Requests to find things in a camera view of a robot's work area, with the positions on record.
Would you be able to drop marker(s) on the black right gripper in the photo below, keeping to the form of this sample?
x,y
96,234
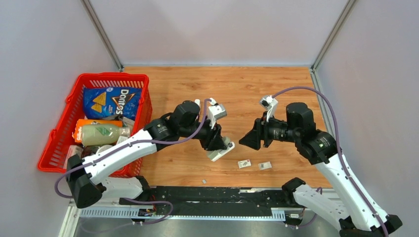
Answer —
x,y
259,133

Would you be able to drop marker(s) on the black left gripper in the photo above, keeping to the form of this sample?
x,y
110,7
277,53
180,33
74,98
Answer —
x,y
213,139

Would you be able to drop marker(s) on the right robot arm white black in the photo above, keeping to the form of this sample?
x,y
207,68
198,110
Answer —
x,y
358,215

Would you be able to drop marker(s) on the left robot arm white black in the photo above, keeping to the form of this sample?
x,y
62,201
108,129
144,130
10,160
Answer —
x,y
89,178

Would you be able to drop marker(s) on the small clear staple box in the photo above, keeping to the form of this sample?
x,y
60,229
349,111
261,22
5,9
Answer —
x,y
265,165

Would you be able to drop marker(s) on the white staple box red label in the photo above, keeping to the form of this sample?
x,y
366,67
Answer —
x,y
244,163

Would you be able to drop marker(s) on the small blue white box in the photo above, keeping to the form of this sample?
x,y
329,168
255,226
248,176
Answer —
x,y
121,139

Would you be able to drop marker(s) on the blue Doritos chip bag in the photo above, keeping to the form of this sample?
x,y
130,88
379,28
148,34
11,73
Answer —
x,y
104,102

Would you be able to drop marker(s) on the pale green lotion bottle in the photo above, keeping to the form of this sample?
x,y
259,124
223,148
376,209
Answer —
x,y
102,134

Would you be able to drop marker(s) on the dark jar with white lid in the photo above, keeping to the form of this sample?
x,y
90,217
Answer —
x,y
95,149

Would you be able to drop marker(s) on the orange Gillette package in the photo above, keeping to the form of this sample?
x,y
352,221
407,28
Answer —
x,y
82,122

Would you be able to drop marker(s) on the clear pink plastic package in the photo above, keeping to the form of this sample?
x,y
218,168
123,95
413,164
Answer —
x,y
73,150

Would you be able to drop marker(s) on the red plastic shopping basket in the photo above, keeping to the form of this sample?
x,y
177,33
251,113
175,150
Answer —
x,y
61,137

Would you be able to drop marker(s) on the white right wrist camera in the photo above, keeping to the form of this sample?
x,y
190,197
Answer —
x,y
270,104

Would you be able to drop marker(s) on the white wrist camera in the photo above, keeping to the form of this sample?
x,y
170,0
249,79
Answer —
x,y
215,112
270,104

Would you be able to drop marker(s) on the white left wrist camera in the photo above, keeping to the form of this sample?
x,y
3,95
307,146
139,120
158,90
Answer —
x,y
215,112

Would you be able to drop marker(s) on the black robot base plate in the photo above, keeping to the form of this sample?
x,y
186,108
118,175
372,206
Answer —
x,y
220,201

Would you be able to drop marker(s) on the aluminium frame rail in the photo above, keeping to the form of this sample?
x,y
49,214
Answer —
x,y
138,210

